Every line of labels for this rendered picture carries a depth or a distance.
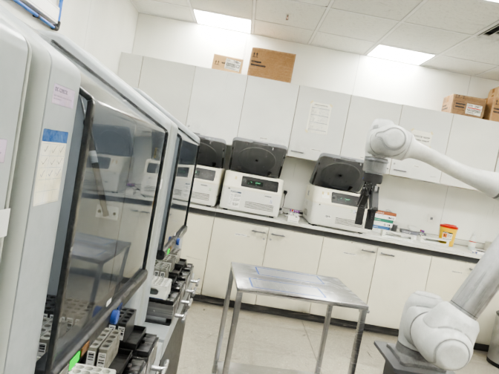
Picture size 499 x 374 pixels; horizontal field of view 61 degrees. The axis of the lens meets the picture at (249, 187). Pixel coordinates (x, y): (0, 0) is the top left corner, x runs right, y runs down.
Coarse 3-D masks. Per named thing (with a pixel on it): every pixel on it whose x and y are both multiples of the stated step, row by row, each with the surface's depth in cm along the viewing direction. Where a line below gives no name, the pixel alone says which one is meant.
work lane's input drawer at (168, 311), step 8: (168, 296) 155; (176, 296) 156; (152, 304) 149; (160, 304) 149; (168, 304) 150; (176, 304) 155; (152, 312) 149; (160, 312) 149; (168, 312) 149; (176, 312) 161; (184, 312) 159; (184, 320) 152
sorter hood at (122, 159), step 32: (96, 96) 67; (96, 128) 64; (128, 128) 81; (160, 128) 111; (96, 160) 66; (128, 160) 85; (160, 160) 117; (96, 192) 69; (128, 192) 89; (96, 224) 72; (128, 224) 94; (64, 256) 61; (96, 256) 75; (128, 256) 100; (64, 288) 61; (96, 288) 78; (128, 288) 103; (64, 320) 65; (96, 320) 82; (64, 352) 67
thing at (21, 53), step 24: (0, 24) 39; (0, 48) 39; (24, 48) 43; (0, 72) 40; (24, 72) 44; (0, 96) 41; (24, 96) 45; (0, 120) 41; (0, 168) 43; (0, 192) 43; (0, 240) 45
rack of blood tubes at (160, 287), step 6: (156, 276) 160; (156, 282) 153; (162, 282) 155; (168, 282) 156; (156, 288) 151; (162, 288) 151; (168, 288) 153; (150, 294) 151; (156, 294) 157; (162, 294) 151; (168, 294) 156
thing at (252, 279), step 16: (240, 272) 206; (256, 272) 211; (272, 272) 217; (288, 272) 223; (240, 288) 181; (256, 288) 184; (272, 288) 189; (288, 288) 194; (304, 288) 199; (320, 288) 204; (336, 288) 209; (224, 304) 224; (240, 304) 182; (336, 304) 186; (352, 304) 187; (224, 320) 224; (320, 352) 232; (352, 352) 190; (224, 368) 183; (240, 368) 222; (256, 368) 225; (272, 368) 228; (320, 368) 232; (352, 368) 189
